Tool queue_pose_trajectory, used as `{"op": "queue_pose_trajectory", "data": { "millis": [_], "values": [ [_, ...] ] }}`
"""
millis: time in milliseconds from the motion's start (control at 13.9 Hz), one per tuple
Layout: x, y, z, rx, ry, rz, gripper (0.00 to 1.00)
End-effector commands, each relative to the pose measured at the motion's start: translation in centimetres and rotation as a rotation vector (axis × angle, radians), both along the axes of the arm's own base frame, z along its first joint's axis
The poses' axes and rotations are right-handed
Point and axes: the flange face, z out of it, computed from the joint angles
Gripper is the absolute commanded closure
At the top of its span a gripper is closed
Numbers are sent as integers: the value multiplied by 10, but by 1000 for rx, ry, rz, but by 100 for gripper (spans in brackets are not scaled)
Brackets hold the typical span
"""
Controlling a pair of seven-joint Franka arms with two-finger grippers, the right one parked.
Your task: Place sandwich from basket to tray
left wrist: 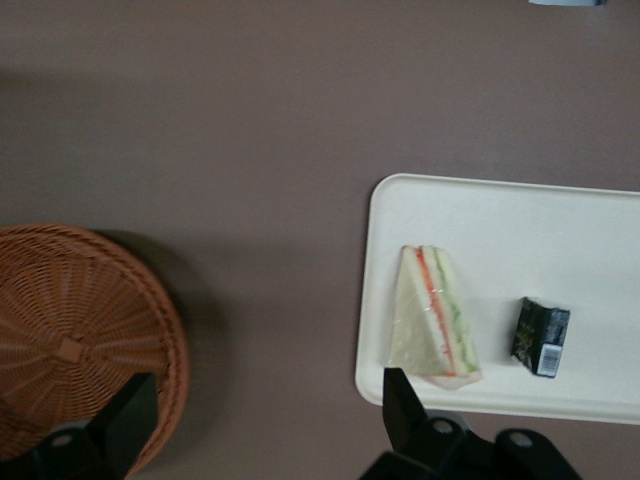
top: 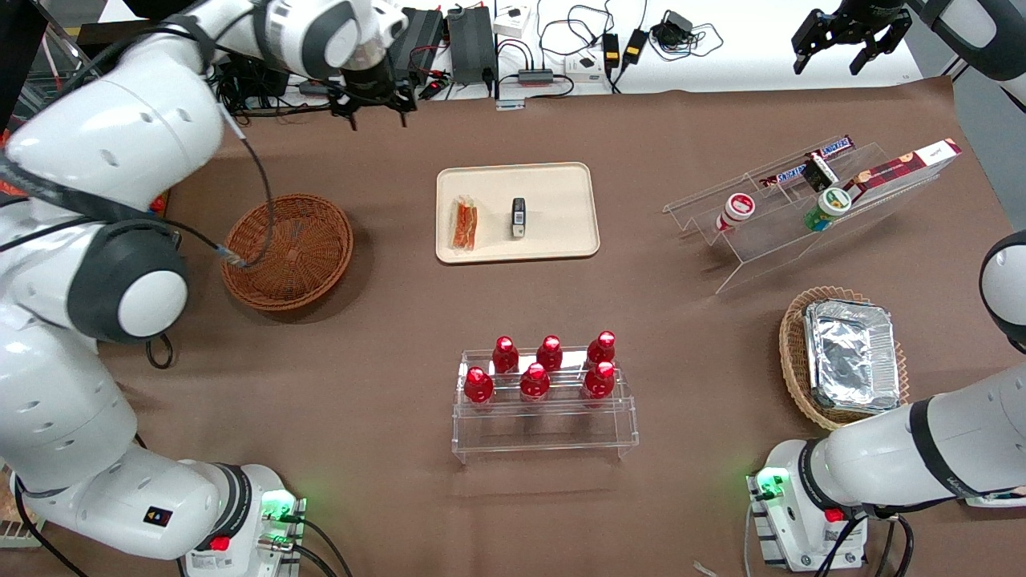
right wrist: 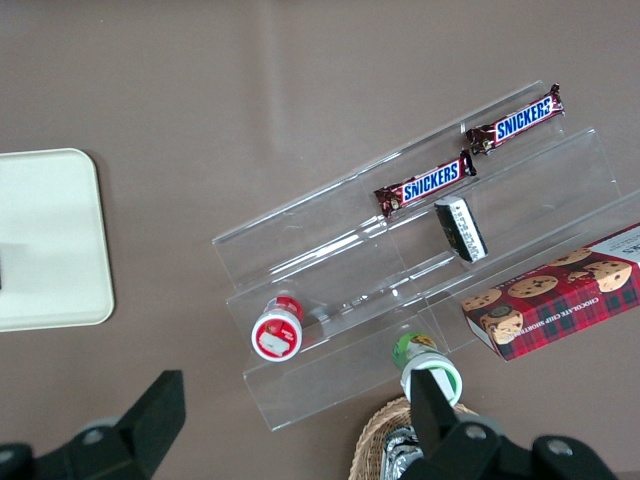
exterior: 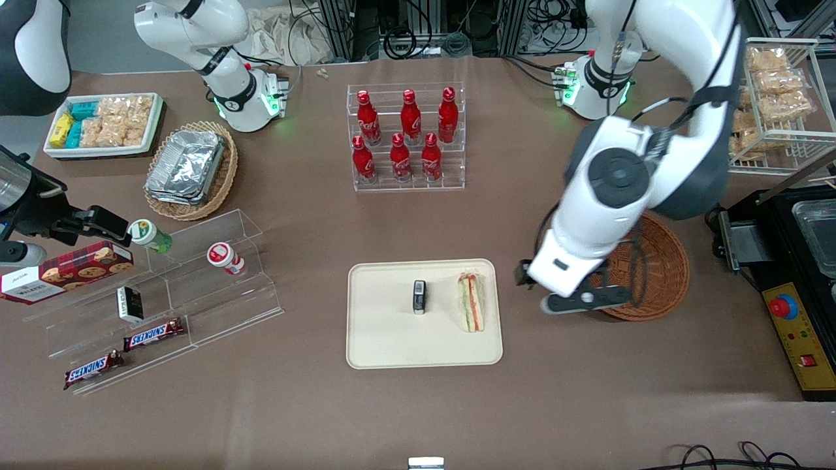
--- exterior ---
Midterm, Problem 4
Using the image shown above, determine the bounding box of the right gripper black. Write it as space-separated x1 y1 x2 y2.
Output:
13 175 131 247

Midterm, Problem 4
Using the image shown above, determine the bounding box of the triangular sandwich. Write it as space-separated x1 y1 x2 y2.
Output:
457 272 486 333

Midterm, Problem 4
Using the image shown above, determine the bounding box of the aluminium foil tray stack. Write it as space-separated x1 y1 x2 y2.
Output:
145 129 226 206

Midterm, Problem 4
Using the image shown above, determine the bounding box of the white rectangular snack tray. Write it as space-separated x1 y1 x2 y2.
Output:
43 93 164 159

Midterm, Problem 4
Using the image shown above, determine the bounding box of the brown wicker basket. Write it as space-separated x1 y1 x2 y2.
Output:
585 213 690 322

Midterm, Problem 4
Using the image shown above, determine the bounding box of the light wicker basket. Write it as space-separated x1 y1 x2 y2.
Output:
144 121 238 221

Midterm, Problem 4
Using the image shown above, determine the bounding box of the beige plastic tray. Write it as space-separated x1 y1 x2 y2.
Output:
346 258 504 370

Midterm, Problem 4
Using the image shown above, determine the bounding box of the red tartan cookie box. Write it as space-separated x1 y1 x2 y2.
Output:
0 241 135 305

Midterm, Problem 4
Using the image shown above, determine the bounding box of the green capped small bottle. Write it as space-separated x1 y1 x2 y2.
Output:
129 219 174 254

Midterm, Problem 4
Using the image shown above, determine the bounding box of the small black white box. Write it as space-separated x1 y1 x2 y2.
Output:
116 286 144 322

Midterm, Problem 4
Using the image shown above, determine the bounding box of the clear bag of rice crackers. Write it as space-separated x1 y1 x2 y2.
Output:
80 117 130 148
97 97 131 122
127 95 155 146

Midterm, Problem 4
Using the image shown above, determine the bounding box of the yellow snack pack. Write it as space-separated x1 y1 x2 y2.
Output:
50 112 74 148

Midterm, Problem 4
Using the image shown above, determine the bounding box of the clear acrylic bottle rack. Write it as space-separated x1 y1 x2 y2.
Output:
346 82 466 192

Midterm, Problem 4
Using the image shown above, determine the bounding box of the snickers chocolate bar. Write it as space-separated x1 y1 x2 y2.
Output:
123 317 185 352
63 351 125 390

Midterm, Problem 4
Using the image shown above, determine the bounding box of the red capped small bottle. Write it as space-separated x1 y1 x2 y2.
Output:
207 242 247 276

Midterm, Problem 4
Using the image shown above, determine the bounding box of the clear acrylic stepped shelf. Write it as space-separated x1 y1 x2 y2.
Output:
23 209 285 397

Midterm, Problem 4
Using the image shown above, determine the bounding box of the red cola bottle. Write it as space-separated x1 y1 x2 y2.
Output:
400 89 422 146
438 87 459 144
421 133 443 181
390 133 412 182
357 90 381 146
352 135 377 183

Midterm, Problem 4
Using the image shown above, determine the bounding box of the black machine with grey front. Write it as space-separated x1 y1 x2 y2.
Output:
711 186 836 291

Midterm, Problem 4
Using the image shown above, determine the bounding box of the red emergency stop button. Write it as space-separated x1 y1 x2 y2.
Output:
769 294 799 321

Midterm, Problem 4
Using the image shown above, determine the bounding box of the crumpled white cloth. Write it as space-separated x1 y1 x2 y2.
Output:
245 5 335 66

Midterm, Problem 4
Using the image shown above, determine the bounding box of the yellow black control box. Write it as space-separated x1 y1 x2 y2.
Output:
762 282 836 401

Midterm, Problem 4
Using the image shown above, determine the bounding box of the clear glass container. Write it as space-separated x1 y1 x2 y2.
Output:
792 198 836 279

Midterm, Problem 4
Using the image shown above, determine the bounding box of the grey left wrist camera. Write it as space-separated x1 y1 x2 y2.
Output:
540 286 633 316

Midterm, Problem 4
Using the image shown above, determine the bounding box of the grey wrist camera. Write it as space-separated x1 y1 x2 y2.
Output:
0 241 48 268
540 286 633 316

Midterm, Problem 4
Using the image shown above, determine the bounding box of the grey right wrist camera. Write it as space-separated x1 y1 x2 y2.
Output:
0 241 48 268

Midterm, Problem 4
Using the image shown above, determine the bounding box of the aluminium frame with cables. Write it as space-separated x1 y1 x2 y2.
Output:
287 0 592 63

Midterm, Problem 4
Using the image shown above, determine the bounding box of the black cable on floor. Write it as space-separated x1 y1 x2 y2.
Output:
653 442 836 470

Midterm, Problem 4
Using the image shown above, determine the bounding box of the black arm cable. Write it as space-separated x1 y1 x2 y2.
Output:
604 0 743 143

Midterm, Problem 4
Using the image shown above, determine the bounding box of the white wire basket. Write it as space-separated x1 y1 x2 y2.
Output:
726 37 836 176

